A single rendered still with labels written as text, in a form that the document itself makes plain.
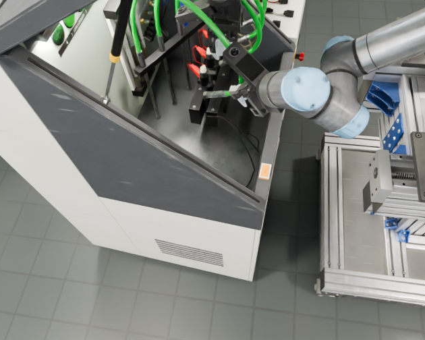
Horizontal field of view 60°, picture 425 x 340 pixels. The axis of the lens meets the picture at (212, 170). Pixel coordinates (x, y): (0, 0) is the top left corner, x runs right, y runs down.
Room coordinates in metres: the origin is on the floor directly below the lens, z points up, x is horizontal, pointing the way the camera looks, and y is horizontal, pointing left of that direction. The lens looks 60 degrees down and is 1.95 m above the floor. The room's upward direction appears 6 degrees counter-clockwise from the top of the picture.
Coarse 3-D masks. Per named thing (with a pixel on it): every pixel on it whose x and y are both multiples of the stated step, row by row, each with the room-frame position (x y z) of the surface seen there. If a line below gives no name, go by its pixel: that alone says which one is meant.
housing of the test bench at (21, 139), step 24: (0, 0) 0.70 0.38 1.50; (0, 72) 0.61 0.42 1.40; (0, 96) 0.63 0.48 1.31; (0, 120) 0.65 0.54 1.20; (24, 120) 0.62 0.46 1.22; (0, 144) 0.68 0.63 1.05; (24, 144) 0.65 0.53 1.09; (48, 144) 0.62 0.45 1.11; (24, 168) 0.68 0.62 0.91; (48, 168) 0.64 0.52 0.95; (72, 168) 0.61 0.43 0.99; (48, 192) 0.68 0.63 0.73; (72, 192) 0.64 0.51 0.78; (72, 216) 0.68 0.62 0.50; (96, 216) 0.63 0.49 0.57; (96, 240) 0.68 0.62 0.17; (120, 240) 0.62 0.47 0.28
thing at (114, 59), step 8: (128, 0) 0.51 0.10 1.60; (120, 8) 0.52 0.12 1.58; (128, 8) 0.52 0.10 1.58; (120, 16) 0.52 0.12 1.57; (128, 16) 0.52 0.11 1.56; (120, 24) 0.52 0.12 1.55; (120, 32) 0.53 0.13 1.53; (120, 40) 0.53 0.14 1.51; (112, 48) 0.54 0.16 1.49; (120, 48) 0.54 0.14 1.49; (112, 56) 0.54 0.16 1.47; (112, 64) 0.55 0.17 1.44; (112, 72) 0.55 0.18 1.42; (104, 96) 0.58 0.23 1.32
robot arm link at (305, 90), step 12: (276, 72) 0.52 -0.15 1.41; (288, 72) 0.47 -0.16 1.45; (300, 72) 0.45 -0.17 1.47; (312, 72) 0.44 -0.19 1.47; (276, 84) 0.47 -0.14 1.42; (288, 84) 0.44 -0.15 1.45; (300, 84) 0.43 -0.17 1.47; (312, 84) 0.43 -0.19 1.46; (324, 84) 0.43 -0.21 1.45; (276, 96) 0.46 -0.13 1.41; (288, 96) 0.42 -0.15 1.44; (300, 96) 0.41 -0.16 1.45; (312, 96) 0.41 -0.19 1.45; (324, 96) 0.41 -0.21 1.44; (288, 108) 0.44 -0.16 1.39; (300, 108) 0.40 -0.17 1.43; (312, 108) 0.40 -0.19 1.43
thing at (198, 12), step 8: (136, 0) 0.86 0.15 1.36; (184, 0) 0.75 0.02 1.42; (192, 8) 0.73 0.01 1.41; (200, 16) 0.71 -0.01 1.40; (208, 24) 0.70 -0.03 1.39; (136, 32) 0.89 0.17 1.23; (216, 32) 0.69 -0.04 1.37; (136, 40) 0.89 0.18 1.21; (224, 40) 0.67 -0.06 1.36; (136, 48) 0.89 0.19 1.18; (240, 80) 0.64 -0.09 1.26
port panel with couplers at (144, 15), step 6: (138, 0) 1.13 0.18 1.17; (144, 0) 1.17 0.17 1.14; (138, 6) 1.12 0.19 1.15; (144, 6) 1.15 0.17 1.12; (150, 6) 1.18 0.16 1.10; (138, 12) 1.11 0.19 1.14; (144, 12) 1.14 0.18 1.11; (150, 12) 1.14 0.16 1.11; (138, 18) 1.09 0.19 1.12; (144, 18) 1.13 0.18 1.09; (150, 18) 1.18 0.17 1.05; (144, 24) 1.12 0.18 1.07; (144, 30) 1.11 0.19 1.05
